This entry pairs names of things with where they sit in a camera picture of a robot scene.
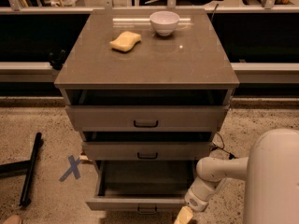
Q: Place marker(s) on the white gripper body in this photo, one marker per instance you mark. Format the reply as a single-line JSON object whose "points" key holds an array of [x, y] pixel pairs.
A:
{"points": [[195, 201]]}

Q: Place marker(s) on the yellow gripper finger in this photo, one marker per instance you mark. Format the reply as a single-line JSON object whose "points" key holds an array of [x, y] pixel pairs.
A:
{"points": [[184, 215]]}

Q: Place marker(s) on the grey bottom drawer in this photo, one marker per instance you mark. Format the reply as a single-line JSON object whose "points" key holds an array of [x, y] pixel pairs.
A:
{"points": [[146, 187]]}

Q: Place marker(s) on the grey drawer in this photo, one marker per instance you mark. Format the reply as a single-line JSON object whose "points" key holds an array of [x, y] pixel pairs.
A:
{"points": [[146, 187], [96, 118], [146, 151]]}

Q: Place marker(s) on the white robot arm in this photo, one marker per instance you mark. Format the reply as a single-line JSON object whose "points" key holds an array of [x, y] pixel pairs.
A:
{"points": [[271, 173]]}

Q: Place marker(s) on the grey middle drawer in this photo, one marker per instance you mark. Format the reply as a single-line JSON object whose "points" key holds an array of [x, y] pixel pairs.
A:
{"points": [[146, 151]]}

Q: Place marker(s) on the grey drawer cabinet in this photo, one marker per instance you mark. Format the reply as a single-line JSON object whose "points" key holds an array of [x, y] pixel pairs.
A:
{"points": [[187, 68]]}

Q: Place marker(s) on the grey top drawer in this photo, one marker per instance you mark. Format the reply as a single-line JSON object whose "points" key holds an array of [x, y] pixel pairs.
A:
{"points": [[96, 118]]}

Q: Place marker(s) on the blue tape cross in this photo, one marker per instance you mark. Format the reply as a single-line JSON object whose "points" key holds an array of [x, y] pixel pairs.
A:
{"points": [[72, 170]]}

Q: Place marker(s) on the black stand leg left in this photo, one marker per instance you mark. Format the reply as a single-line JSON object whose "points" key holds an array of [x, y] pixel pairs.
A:
{"points": [[26, 168]]}

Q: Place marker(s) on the yellow sponge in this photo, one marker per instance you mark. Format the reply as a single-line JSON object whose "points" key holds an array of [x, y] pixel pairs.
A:
{"points": [[125, 41]]}

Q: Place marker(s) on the shoe tip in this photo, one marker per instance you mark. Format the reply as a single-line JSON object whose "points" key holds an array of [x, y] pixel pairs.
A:
{"points": [[15, 219]]}

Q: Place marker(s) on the white bowl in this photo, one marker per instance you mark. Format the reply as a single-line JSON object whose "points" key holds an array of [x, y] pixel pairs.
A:
{"points": [[164, 23]]}

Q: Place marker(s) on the black clamp on rail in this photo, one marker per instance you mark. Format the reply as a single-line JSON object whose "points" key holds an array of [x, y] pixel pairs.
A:
{"points": [[57, 60]]}

